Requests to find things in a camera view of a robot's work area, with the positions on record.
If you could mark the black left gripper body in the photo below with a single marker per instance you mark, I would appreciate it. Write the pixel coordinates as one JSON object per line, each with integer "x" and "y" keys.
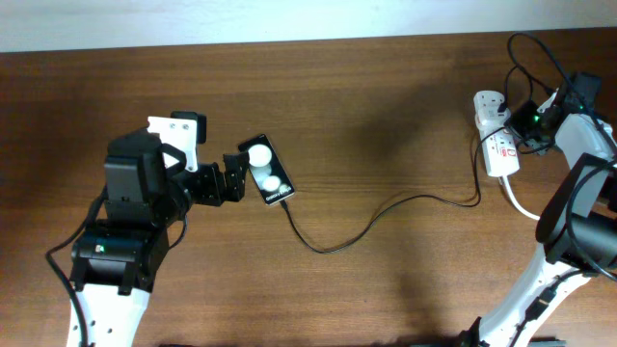
{"x": 177, "y": 197}

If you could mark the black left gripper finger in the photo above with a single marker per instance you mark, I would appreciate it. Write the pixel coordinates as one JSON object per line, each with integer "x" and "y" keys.
{"x": 237, "y": 166}
{"x": 208, "y": 185}

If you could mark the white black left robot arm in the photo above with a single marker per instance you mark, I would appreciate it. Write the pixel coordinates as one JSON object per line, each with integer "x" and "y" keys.
{"x": 115, "y": 261}

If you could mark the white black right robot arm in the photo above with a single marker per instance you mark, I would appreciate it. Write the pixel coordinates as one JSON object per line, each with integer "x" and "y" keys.
{"x": 576, "y": 236}

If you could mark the white charger adapter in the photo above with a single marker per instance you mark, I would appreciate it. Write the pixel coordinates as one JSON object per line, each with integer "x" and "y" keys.
{"x": 491, "y": 118}

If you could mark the white power strip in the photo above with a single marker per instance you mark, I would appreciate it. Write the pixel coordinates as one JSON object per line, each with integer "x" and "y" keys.
{"x": 500, "y": 155}

